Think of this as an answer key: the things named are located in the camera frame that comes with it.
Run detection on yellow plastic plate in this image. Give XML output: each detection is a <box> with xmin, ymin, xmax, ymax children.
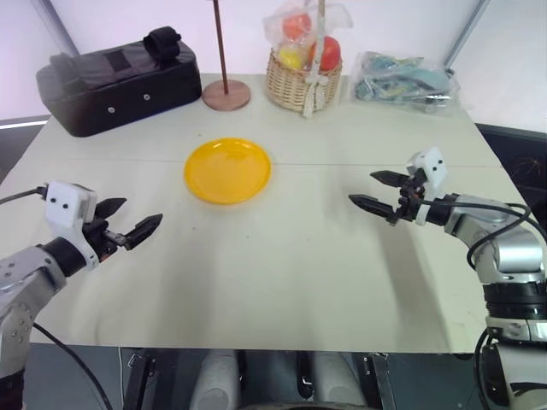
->
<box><xmin>183</xmin><ymin>137</ymin><xmax>274</xmax><ymax>207</ymax></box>

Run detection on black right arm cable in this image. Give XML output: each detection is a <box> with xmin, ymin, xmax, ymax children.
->
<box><xmin>421</xmin><ymin>198</ymin><xmax>547</xmax><ymax>272</ymax></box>

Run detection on clear bag with blue items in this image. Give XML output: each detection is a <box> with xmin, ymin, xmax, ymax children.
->
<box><xmin>350</xmin><ymin>50</ymin><xmax>461</xmax><ymax>118</ymax></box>

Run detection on aluminium frame bar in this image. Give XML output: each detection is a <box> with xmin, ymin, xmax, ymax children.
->
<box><xmin>443</xmin><ymin>0</ymin><xmax>493</xmax><ymax>67</ymax></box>

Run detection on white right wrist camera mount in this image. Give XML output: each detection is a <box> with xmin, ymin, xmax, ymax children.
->
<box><xmin>404</xmin><ymin>146</ymin><xmax>448</xmax><ymax>226</ymax></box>

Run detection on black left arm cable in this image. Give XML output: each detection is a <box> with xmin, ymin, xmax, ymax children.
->
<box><xmin>0</xmin><ymin>185</ymin><xmax>49</xmax><ymax>206</ymax></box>

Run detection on grey rounded robot leg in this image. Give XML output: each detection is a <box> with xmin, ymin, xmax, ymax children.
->
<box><xmin>189</xmin><ymin>351</ymin><xmax>241</xmax><ymax>410</ymax></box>
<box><xmin>309</xmin><ymin>351</ymin><xmax>369</xmax><ymax>410</ymax></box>

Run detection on red apple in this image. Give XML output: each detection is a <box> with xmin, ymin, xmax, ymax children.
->
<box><xmin>309</xmin><ymin>35</ymin><xmax>344</xmax><ymax>72</ymax></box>

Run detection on yellow fruit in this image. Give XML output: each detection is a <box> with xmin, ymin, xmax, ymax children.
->
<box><xmin>277</xmin><ymin>47</ymin><xmax>304</xmax><ymax>70</ymax></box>

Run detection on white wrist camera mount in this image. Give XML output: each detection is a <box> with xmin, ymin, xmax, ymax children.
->
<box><xmin>44</xmin><ymin>181</ymin><xmax>101</xmax><ymax>268</ymax></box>
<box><xmin>404</xmin><ymin>146</ymin><xmax>448</xmax><ymax>226</ymax></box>

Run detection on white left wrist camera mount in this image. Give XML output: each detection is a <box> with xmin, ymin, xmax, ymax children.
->
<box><xmin>44</xmin><ymin>181</ymin><xmax>101</xmax><ymax>268</ymax></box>

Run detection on black strap bracket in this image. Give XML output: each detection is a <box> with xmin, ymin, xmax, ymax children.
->
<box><xmin>362</xmin><ymin>351</ymin><xmax>397</xmax><ymax>410</ymax></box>
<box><xmin>122</xmin><ymin>347</ymin><xmax>158</xmax><ymax>410</ymax></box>

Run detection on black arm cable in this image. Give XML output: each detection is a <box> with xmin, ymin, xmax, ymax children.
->
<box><xmin>0</xmin><ymin>185</ymin><xmax>49</xmax><ymax>206</ymax></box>
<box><xmin>421</xmin><ymin>198</ymin><xmax>547</xmax><ymax>272</ymax></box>

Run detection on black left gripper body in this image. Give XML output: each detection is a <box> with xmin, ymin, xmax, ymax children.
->
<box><xmin>80</xmin><ymin>216</ymin><xmax>129</xmax><ymax>262</ymax></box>

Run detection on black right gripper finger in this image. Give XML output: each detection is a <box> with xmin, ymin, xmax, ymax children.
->
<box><xmin>348</xmin><ymin>194</ymin><xmax>397</xmax><ymax>220</ymax></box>
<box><xmin>369</xmin><ymin>170</ymin><xmax>408</xmax><ymax>187</ymax></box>

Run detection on clear plastic fruit bag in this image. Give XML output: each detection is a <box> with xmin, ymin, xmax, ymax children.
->
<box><xmin>261</xmin><ymin>0</ymin><xmax>354</xmax><ymax>73</ymax></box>

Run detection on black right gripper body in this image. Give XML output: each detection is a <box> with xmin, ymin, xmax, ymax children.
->
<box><xmin>385</xmin><ymin>167</ymin><xmax>429</xmax><ymax>226</ymax></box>

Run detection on wooden stand with round base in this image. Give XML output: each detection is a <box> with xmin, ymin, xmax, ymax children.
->
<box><xmin>201</xmin><ymin>0</ymin><xmax>253</xmax><ymax>112</ymax></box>

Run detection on white rope tassel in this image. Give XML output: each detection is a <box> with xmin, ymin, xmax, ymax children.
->
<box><xmin>300</xmin><ymin>75</ymin><xmax>329</xmax><ymax>120</ymax></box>

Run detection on orange fruit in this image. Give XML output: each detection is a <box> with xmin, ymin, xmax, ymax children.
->
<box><xmin>281</xmin><ymin>13</ymin><xmax>314</xmax><ymax>42</ymax></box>

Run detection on woven wicker basket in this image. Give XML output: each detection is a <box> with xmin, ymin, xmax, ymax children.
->
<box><xmin>265</xmin><ymin>0</ymin><xmax>344</xmax><ymax>114</ymax></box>

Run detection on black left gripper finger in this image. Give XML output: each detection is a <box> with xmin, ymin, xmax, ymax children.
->
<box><xmin>94</xmin><ymin>196</ymin><xmax>129</xmax><ymax>221</ymax></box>
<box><xmin>123</xmin><ymin>213</ymin><xmax>164</xmax><ymax>252</ymax></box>

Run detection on thin black cable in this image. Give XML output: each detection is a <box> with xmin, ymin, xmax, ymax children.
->
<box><xmin>31</xmin><ymin>321</ymin><xmax>114</xmax><ymax>410</ymax></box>

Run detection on black padded bag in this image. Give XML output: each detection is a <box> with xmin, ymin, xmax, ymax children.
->
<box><xmin>35</xmin><ymin>26</ymin><xmax>203</xmax><ymax>138</ymax></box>

